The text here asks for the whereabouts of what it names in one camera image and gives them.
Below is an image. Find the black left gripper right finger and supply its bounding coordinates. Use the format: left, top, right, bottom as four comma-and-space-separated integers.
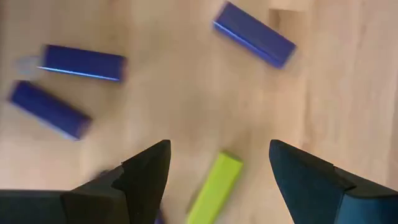
269, 139, 398, 224

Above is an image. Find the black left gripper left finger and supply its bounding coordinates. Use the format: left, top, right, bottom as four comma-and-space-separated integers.
60, 139, 172, 224

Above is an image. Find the lime green wooden block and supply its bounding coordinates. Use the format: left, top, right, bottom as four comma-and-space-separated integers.
185, 151, 244, 224

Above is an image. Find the purple wooden block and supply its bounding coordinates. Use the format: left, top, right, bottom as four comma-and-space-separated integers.
212, 1, 297, 70
39, 44, 128, 83
7, 80, 93, 141

